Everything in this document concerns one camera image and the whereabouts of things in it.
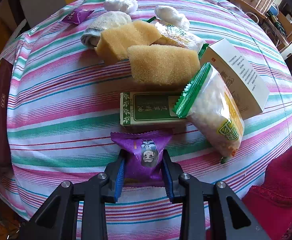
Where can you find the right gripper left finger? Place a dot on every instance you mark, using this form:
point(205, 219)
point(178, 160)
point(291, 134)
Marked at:
point(57, 216)

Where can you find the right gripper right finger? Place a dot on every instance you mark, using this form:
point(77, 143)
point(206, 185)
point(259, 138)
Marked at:
point(208, 209)

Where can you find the purple snack packet with cartoon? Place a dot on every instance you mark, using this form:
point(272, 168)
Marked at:
point(143, 166)

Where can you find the green rice cracker packet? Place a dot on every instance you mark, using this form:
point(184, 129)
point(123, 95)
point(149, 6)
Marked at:
point(208, 104)

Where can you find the green white small box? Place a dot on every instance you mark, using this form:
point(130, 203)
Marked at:
point(148, 108)

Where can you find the yellow sponge block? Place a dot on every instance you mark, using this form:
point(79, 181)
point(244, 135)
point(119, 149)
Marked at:
point(114, 42)
point(160, 65)

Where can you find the white knit sock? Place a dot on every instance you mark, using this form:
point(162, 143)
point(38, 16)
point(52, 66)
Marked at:
point(111, 19)

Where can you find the white plastic bag ball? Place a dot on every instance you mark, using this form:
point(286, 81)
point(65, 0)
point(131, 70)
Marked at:
point(171, 15)
point(127, 6)

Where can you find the red cloth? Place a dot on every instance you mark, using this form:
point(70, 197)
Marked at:
point(271, 202)

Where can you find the dark red box lid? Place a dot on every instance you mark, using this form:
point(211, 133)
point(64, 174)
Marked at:
point(5, 80)

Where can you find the white cardboard box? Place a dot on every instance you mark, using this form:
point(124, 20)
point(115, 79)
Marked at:
point(244, 83)

